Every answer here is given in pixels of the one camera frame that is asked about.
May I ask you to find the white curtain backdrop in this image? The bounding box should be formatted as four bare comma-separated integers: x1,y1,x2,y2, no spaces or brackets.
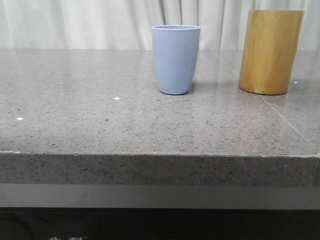
0,0,320,51

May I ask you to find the bamboo wooden cylinder holder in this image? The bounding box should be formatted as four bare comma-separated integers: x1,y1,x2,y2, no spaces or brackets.
238,9,305,95

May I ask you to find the blue plastic cup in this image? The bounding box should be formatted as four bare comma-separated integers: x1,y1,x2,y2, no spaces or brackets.
151,25,201,95

